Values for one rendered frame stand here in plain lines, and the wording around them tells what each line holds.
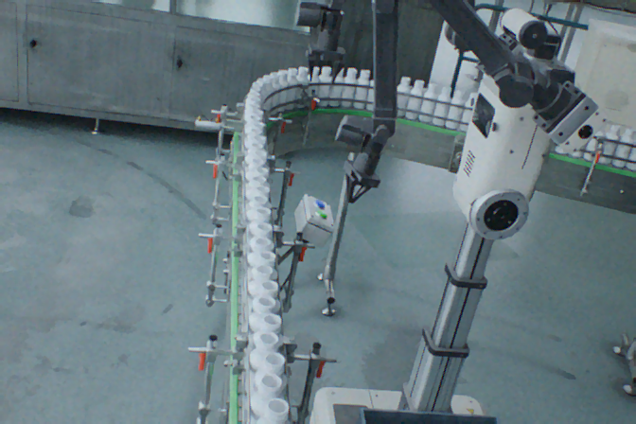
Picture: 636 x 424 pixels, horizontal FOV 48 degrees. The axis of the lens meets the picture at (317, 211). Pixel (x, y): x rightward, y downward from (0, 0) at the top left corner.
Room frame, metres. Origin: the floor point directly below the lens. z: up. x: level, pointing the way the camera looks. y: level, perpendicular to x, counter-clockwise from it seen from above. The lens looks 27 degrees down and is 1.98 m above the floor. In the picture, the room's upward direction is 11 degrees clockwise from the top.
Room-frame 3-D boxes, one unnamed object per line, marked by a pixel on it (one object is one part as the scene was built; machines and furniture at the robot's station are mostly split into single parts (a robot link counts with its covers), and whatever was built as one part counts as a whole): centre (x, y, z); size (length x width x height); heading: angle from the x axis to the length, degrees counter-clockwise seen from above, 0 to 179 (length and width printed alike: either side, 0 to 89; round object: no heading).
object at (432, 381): (1.87, -0.47, 0.49); 0.13 x 0.13 x 0.40; 11
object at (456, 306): (1.87, -0.47, 0.74); 0.11 x 0.11 x 0.40; 11
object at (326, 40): (1.99, 0.06, 1.51); 0.10 x 0.07 x 0.07; 101
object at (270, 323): (1.13, 0.05, 1.08); 0.06 x 0.06 x 0.17
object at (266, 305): (1.19, 0.07, 1.08); 0.06 x 0.06 x 0.17
